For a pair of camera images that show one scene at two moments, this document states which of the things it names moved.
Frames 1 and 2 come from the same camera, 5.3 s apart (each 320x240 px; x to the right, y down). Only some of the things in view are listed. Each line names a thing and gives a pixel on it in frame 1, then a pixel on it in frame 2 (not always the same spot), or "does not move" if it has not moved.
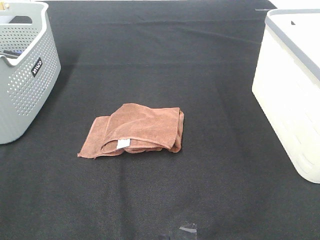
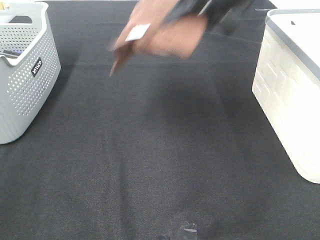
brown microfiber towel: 135,128 to 147,29
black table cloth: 229,181 does not move
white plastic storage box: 286,85 does not move
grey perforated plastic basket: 30,66 does not move
